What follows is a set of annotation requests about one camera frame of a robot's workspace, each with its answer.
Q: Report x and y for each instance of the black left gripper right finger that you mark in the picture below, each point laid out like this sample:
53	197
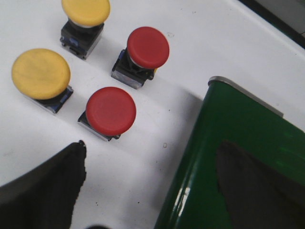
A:
256	195

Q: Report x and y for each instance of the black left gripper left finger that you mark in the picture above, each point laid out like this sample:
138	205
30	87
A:
44	198

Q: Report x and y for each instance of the red mushroom push button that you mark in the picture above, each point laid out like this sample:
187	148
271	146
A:
147	49
109	112

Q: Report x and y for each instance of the yellow mushroom push button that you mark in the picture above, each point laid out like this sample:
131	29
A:
85	24
43	76

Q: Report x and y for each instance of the green conveyor belt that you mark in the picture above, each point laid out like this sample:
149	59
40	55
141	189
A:
194	200

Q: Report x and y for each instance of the aluminium conveyor frame rail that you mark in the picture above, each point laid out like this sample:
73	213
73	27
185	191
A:
237	87

